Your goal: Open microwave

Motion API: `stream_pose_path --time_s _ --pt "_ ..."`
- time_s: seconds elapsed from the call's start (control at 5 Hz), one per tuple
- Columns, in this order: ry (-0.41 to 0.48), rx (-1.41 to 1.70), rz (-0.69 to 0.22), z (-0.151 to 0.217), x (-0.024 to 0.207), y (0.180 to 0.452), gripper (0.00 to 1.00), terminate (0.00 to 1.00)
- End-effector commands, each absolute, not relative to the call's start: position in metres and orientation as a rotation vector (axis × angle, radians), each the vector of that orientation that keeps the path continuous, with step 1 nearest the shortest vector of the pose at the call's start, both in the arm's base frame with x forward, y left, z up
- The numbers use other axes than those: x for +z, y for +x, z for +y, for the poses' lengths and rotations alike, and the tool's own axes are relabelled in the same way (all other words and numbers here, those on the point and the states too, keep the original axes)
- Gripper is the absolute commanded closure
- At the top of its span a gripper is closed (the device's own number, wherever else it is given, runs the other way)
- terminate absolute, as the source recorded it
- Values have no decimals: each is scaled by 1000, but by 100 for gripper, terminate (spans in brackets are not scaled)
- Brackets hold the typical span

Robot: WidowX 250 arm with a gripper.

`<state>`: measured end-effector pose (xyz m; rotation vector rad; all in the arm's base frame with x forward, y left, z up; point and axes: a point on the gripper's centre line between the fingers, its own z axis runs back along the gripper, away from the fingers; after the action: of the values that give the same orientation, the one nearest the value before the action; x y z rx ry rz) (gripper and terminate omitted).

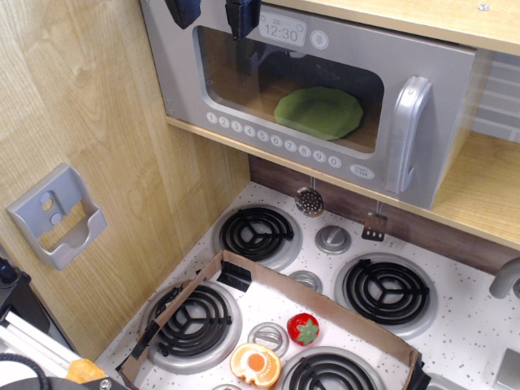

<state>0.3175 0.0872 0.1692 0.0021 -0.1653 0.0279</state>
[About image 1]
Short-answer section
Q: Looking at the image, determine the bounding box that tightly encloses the grey front stove knob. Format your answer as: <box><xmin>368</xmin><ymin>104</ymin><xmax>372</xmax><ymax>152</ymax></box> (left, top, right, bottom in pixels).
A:
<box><xmin>247</xmin><ymin>322</ymin><xmax>289</xmax><ymax>358</ymax></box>

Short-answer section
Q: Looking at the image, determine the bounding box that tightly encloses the grey middle stove knob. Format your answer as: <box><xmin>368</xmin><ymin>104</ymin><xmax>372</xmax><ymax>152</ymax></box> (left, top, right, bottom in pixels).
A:
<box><xmin>289</xmin><ymin>271</ymin><xmax>323</xmax><ymax>293</ymax></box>

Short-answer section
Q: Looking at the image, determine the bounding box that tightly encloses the orange toy fruit half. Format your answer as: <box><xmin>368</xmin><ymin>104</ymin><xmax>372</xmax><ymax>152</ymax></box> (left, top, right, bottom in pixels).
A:
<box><xmin>229</xmin><ymin>343</ymin><xmax>282</xmax><ymax>388</ymax></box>

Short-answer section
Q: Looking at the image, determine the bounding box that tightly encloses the grey wall phone holder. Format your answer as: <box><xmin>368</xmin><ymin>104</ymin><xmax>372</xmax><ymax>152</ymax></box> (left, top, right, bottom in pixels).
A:
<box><xmin>6</xmin><ymin>163</ymin><xmax>107</xmax><ymax>271</ymax></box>

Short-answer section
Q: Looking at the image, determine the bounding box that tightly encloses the green plate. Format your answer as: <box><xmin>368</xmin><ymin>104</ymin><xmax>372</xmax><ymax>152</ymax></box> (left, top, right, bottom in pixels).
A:
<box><xmin>274</xmin><ymin>86</ymin><xmax>364</xmax><ymax>141</ymax></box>

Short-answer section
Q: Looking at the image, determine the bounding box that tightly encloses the front right stove burner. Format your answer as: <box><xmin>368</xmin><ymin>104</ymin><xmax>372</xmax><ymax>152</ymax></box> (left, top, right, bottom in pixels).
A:
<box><xmin>275</xmin><ymin>346</ymin><xmax>386</xmax><ymax>390</ymax></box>

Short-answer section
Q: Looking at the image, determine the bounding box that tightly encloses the grey toy faucet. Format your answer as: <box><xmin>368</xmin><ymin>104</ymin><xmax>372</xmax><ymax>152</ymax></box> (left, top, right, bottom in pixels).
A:
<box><xmin>489</xmin><ymin>258</ymin><xmax>520</xmax><ymax>299</ymax></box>

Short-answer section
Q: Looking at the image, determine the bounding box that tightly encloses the red toy strawberry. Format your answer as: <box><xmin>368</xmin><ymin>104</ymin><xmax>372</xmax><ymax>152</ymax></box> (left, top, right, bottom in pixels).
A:
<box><xmin>286</xmin><ymin>313</ymin><xmax>319</xmax><ymax>346</ymax></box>

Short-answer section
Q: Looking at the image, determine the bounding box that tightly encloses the hanging toy spatula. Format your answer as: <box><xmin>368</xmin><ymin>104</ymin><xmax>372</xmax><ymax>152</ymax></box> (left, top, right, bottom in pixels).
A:
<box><xmin>362</xmin><ymin>201</ymin><xmax>388</xmax><ymax>242</ymax></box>

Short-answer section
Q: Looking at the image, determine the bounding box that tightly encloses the black device at left edge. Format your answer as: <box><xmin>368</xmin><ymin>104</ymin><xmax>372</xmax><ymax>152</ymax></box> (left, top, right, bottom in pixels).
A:
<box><xmin>1</xmin><ymin>258</ymin><xmax>50</xmax><ymax>333</ymax></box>

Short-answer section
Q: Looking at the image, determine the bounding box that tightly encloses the back left stove burner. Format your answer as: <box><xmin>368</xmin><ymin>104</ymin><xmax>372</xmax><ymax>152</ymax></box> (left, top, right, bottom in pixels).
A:
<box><xmin>212</xmin><ymin>205</ymin><xmax>303</xmax><ymax>271</ymax></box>

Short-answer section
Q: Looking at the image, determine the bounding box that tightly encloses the hanging skimmer spoon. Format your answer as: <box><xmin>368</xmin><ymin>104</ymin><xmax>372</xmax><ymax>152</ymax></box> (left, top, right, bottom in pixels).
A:
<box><xmin>295</xmin><ymin>176</ymin><xmax>324</xmax><ymax>218</ymax></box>

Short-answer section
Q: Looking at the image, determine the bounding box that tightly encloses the stove burner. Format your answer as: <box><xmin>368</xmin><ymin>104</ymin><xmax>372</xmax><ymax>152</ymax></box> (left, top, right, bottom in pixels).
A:
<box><xmin>148</xmin><ymin>281</ymin><xmax>242</xmax><ymax>375</ymax></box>
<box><xmin>333</xmin><ymin>253</ymin><xmax>438</xmax><ymax>340</ymax></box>
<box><xmin>212</xmin><ymin>205</ymin><xmax>303</xmax><ymax>271</ymax></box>
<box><xmin>275</xmin><ymin>346</ymin><xmax>386</xmax><ymax>390</ymax></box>

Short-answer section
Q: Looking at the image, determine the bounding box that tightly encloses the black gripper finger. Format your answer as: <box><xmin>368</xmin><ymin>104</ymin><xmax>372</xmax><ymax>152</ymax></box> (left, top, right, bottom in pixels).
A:
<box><xmin>165</xmin><ymin>0</ymin><xmax>201</xmax><ymax>29</ymax></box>
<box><xmin>225</xmin><ymin>0</ymin><xmax>262</xmax><ymax>41</ymax></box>

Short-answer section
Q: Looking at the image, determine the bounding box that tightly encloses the front left stove burner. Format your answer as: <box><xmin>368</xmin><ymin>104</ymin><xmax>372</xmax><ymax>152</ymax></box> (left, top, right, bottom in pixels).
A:
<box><xmin>148</xmin><ymin>281</ymin><xmax>242</xmax><ymax>375</ymax></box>

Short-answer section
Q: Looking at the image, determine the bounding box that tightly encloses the cardboard frame barrier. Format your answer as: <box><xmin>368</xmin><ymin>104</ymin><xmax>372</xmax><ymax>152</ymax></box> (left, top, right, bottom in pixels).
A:
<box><xmin>117</xmin><ymin>251</ymin><xmax>431</xmax><ymax>389</ymax></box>

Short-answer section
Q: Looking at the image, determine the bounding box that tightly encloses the black braided cable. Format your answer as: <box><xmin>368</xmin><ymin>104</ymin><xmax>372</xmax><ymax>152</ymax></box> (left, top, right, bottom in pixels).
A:
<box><xmin>0</xmin><ymin>352</ymin><xmax>52</xmax><ymax>390</ymax></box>

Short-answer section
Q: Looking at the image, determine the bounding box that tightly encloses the grey toy microwave door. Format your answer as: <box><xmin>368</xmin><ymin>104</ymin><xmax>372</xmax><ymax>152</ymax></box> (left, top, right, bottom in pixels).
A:
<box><xmin>141</xmin><ymin>1</ymin><xmax>478</xmax><ymax>208</ymax></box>

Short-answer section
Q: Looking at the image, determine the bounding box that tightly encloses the orange toy bread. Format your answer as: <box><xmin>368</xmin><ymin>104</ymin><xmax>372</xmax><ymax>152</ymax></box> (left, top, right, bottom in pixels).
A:
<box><xmin>65</xmin><ymin>358</ymin><xmax>106</xmax><ymax>384</ymax></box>

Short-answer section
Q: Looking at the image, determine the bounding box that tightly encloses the aluminium rail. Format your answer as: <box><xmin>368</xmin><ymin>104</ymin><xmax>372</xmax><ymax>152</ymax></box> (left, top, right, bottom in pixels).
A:
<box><xmin>1</xmin><ymin>311</ymin><xmax>80</xmax><ymax>378</ymax></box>

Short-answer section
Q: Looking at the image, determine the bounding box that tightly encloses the back right stove burner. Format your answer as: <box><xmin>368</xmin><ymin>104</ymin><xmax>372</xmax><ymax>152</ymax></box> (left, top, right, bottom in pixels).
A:
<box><xmin>333</xmin><ymin>253</ymin><xmax>438</xmax><ymax>340</ymax></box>

